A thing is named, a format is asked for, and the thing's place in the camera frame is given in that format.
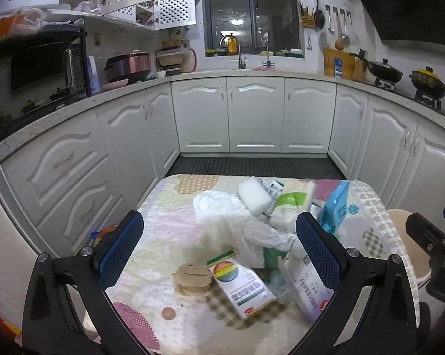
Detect yellow clay pot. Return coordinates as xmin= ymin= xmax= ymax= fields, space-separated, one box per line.
xmin=409 ymin=67 xmax=445 ymax=99

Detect yellow chopstick holder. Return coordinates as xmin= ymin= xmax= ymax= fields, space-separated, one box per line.
xmin=299 ymin=4 xmax=315 ymax=29

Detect dish rack with bowls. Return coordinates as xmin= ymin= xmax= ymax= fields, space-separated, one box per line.
xmin=155 ymin=39 xmax=182 ymax=78

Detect blue snack packet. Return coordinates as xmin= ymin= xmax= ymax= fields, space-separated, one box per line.
xmin=319 ymin=181 xmax=351 ymax=233

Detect copper rice cooker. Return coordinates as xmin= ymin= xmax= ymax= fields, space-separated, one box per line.
xmin=104 ymin=51 xmax=151 ymax=84

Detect white foam block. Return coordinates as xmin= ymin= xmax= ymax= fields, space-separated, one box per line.
xmin=237 ymin=177 xmax=275 ymax=216

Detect black microwave oven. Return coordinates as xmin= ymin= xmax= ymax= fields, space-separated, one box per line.
xmin=0 ymin=18 xmax=90 ymax=143

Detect brown crumpled cardboard piece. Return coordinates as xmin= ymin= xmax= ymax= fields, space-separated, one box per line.
xmin=171 ymin=262 xmax=213 ymax=296

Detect white medicine box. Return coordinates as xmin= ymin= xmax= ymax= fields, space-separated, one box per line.
xmin=279 ymin=249 xmax=336 ymax=322

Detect mint green wrapper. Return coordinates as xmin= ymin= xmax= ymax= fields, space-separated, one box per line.
xmin=263 ymin=248 xmax=287 ymax=270

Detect steel hanging ladle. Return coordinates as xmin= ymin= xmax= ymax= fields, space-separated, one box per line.
xmin=325 ymin=5 xmax=336 ymax=35

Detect dark ribbed floor mat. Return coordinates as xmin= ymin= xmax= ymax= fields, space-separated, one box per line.
xmin=165 ymin=155 xmax=347 ymax=180

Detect black range hood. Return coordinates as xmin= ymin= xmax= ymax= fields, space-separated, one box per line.
xmin=348 ymin=0 xmax=445 ymax=51

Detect patchwork printed tablecloth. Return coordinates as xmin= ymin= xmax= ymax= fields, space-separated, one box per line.
xmin=85 ymin=174 xmax=421 ymax=355

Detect wooden cutting board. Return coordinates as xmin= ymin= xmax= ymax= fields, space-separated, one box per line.
xmin=323 ymin=47 xmax=356 ymax=80

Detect rainbow print white box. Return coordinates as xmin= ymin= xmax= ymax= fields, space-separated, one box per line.
xmin=206 ymin=250 xmax=277 ymax=322

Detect pink rimmed round board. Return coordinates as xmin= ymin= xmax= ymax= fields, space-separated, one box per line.
xmin=180 ymin=48 xmax=198 ymax=73

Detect wooden hanging spatula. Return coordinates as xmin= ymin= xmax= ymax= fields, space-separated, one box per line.
xmin=334 ymin=7 xmax=347 ymax=51

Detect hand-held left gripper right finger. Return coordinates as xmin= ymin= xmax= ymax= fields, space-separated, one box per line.
xmin=293 ymin=212 xmax=419 ymax=355

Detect beige plastic bin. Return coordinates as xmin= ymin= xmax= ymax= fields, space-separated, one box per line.
xmin=387 ymin=209 xmax=435 ymax=288

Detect blue white carton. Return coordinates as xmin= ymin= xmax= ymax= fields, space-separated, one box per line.
xmin=86 ymin=55 xmax=102 ymax=95

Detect white plastic bag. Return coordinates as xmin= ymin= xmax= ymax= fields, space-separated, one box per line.
xmin=193 ymin=190 xmax=301 ymax=269

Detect white kitchen base cabinets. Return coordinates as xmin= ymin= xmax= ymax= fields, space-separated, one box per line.
xmin=0 ymin=76 xmax=445 ymax=263

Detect steel sink faucet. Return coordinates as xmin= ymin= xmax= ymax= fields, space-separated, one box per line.
xmin=220 ymin=35 xmax=247 ymax=70

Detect orange bag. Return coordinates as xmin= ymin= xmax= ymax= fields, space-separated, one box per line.
xmin=90 ymin=227 xmax=116 ymax=245

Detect white green snack packet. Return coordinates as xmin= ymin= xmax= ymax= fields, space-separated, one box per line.
xmin=270 ymin=180 xmax=317 ymax=232

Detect black wok with lid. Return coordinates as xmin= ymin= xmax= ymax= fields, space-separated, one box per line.
xmin=350 ymin=52 xmax=404 ymax=82

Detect black hanging frying pan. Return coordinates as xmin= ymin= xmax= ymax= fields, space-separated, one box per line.
xmin=314 ymin=0 xmax=326 ymax=30

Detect dark kitchen window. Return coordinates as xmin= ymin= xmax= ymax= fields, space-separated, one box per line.
xmin=203 ymin=0 xmax=301 ymax=58

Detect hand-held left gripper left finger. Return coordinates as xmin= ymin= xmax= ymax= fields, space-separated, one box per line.
xmin=22 ymin=210 xmax=145 ymax=355

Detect small steel water tap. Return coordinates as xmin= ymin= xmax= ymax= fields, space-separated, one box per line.
xmin=261 ymin=39 xmax=275 ymax=68

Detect steel hanging strainer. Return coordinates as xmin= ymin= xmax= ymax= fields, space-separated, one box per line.
xmin=343 ymin=9 xmax=361 ymax=46

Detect wooden knife block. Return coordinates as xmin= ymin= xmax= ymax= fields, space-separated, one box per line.
xmin=353 ymin=49 xmax=370 ymax=82

